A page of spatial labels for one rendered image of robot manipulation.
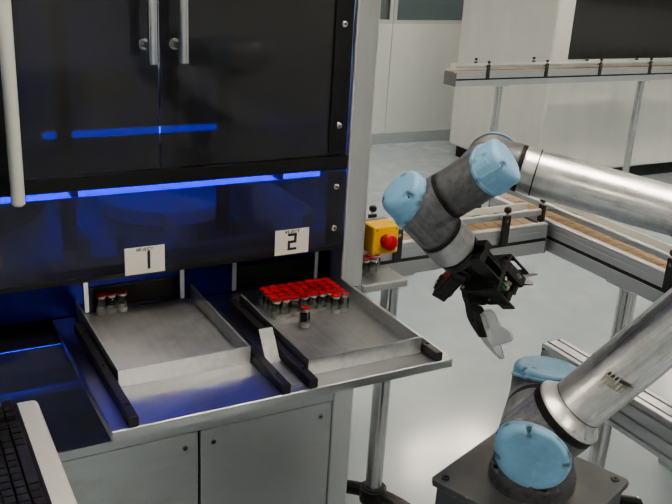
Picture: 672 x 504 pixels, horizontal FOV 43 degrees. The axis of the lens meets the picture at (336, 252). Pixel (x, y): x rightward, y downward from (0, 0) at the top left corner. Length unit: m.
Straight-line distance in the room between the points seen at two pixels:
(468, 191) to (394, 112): 6.35
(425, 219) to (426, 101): 6.50
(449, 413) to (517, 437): 2.02
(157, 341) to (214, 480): 0.49
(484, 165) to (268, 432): 1.12
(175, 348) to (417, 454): 1.50
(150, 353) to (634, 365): 0.92
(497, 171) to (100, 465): 1.18
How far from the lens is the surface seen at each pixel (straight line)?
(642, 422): 2.48
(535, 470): 1.36
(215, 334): 1.81
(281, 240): 1.93
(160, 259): 1.84
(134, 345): 1.78
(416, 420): 3.27
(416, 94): 7.67
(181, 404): 1.57
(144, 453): 2.04
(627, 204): 1.35
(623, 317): 2.48
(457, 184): 1.24
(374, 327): 1.87
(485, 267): 1.33
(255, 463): 2.18
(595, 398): 1.32
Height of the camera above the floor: 1.67
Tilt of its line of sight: 20 degrees down
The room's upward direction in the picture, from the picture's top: 3 degrees clockwise
